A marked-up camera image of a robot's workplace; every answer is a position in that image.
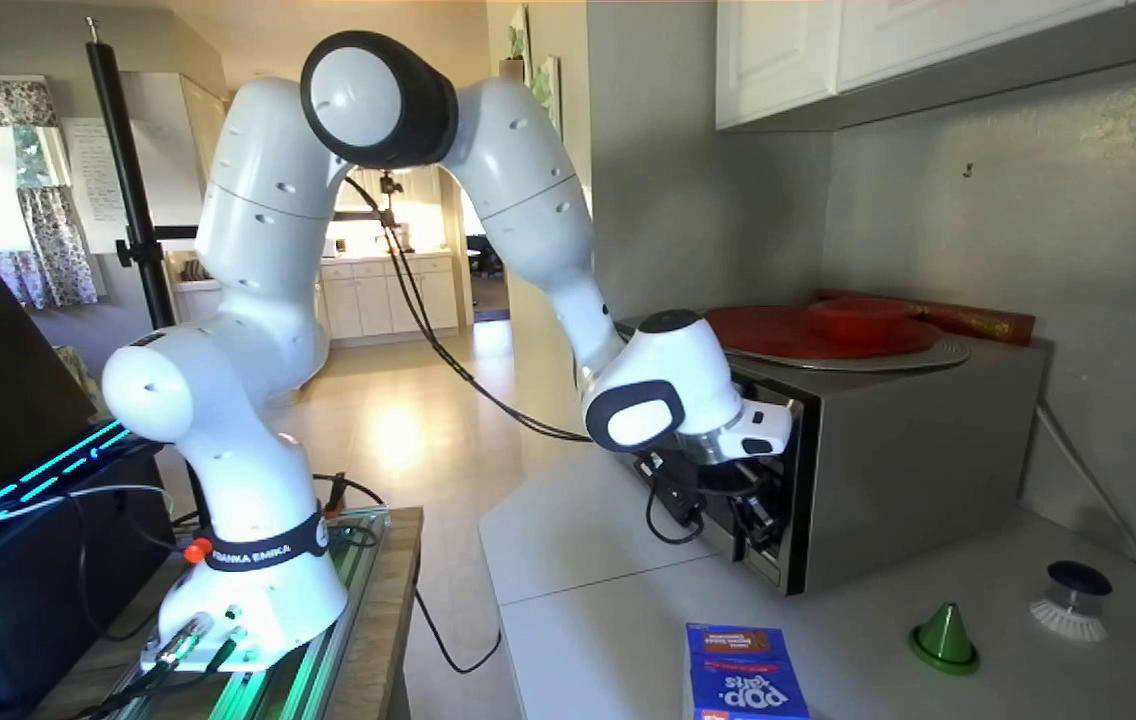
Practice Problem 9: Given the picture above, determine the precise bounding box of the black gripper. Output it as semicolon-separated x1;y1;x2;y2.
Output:
637;438;806;560

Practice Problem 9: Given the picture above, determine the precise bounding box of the black camera pole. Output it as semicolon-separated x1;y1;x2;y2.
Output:
84;20;172;326

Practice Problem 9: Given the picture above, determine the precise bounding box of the patterned window curtain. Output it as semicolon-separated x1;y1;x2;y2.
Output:
0;74;102;310

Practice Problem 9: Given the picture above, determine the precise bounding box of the red plate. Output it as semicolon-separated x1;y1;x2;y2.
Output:
706;298;941;359

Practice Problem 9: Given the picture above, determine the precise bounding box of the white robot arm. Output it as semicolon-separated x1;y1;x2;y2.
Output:
101;30;792;672

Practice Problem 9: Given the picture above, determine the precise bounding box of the blue snack box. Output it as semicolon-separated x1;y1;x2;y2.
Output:
684;625;812;720

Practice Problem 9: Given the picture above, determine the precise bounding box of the green cone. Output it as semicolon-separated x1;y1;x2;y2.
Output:
908;603;979;676

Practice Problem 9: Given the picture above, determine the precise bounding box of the white upper cabinet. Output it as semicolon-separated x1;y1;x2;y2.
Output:
716;0;1136;131

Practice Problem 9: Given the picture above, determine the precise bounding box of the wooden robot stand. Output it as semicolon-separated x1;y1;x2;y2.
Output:
30;504;427;720

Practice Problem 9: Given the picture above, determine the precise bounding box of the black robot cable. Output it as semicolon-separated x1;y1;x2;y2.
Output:
336;169;595;448

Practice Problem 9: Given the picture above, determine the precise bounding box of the silver microwave oven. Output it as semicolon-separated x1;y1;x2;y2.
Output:
733;337;1049;595

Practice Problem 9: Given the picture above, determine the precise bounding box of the white dish brush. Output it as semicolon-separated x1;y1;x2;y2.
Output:
1026;560;1113;643

